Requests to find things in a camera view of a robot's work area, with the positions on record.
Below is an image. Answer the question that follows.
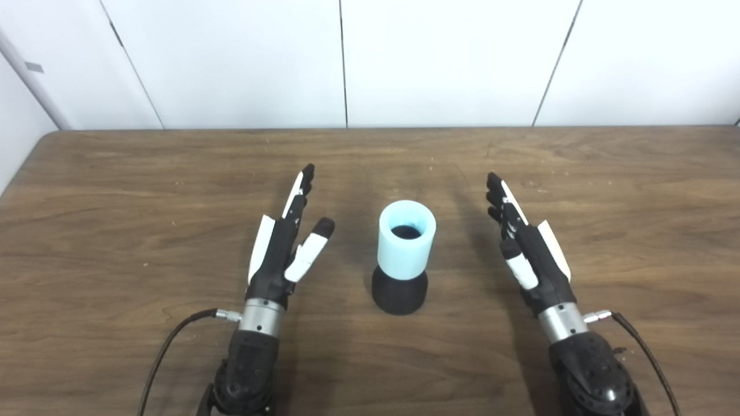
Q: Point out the black and white right hand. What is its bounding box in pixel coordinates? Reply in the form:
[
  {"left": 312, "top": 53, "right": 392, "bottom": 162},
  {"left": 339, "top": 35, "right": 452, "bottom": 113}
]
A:
[{"left": 486, "top": 172, "right": 578, "bottom": 317}]

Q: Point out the black and white left hand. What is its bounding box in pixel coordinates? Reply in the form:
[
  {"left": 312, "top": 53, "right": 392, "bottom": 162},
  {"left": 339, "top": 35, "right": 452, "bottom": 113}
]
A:
[{"left": 247, "top": 164, "right": 336, "bottom": 310}]

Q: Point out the light-blue hose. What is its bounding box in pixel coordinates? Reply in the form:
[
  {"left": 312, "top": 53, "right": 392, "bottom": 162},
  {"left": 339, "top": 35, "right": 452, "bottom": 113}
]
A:
[{"left": 377, "top": 200, "right": 437, "bottom": 281}]

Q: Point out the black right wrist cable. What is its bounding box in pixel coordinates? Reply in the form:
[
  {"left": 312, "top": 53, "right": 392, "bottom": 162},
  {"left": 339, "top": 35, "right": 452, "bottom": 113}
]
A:
[{"left": 584, "top": 310, "right": 683, "bottom": 416}]

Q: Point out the white corner post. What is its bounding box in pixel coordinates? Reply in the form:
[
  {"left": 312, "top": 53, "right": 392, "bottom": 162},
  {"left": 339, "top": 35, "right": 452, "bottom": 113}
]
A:
[{"left": 0, "top": 29, "right": 73, "bottom": 131}]

